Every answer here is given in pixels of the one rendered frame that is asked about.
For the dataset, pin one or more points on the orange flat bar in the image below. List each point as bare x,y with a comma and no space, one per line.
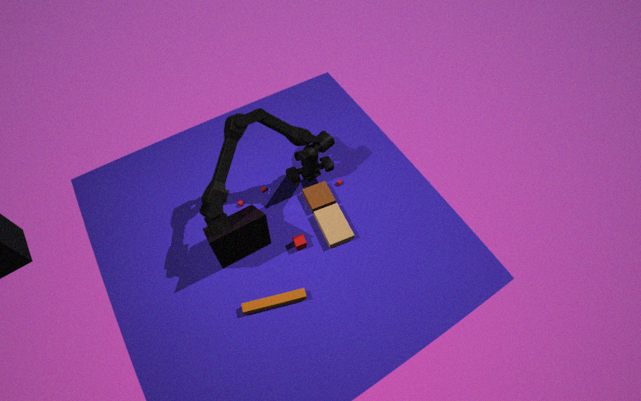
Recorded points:
273,301

